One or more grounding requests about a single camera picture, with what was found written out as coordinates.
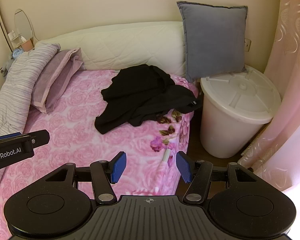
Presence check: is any white bucket lid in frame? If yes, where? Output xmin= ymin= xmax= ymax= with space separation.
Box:
xmin=200 ymin=64 xmax=282 ymax=125

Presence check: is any black garment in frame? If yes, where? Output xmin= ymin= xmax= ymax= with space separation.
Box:
xmin=94 ymin=64 xmax=204 ymax=135

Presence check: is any white plastic bucket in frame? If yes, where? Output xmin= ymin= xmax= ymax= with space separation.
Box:
xmin=199 ymin=97 xmax=273 ymax=159

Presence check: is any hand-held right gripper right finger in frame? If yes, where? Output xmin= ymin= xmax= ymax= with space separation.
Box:
xmin=176 ymin=151 xmax=255 ymax=203

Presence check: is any pink patterned curtain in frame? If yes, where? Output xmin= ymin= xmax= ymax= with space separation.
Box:
xmin=240 ymin=0 xmax=300 ymax=195

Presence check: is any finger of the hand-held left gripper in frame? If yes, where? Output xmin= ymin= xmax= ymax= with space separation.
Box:
xmin=0 ymin=129 xmax=51 ymax=146
xmin=0 ymin=133 xmax=23 ymax=141

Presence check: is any oval mirror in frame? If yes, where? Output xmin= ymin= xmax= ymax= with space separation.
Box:
xmin=14 ymin=9 xmax=35 ymax=47

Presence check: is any purple pillow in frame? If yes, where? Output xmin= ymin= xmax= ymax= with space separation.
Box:
xmin=31 ymin=48 xmax=85 ymax=114

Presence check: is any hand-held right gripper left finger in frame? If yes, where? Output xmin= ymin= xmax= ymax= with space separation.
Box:
xmin=44 ymin=151 xmax=127 ymax=204

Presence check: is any pink floral blanket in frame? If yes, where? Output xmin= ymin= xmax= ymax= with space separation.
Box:
xmin=0 ymin=69 xmax=199 ymax=233

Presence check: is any grey square cushion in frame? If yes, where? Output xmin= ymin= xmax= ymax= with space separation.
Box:
xmin=176 ymin=1 xmax=248 ymax=82

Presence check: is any white quilted headboard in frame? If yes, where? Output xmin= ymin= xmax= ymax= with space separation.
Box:
xmin=35 ymin=21 xmax=187 ymax=77

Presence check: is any grey cloth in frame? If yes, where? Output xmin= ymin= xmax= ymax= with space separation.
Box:
xmin=1 ymin=59 xmax=14 ymax=77

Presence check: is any grey striped duvet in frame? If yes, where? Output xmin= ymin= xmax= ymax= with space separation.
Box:
xmin=0 ymin=42 xmax=61 ymax=200

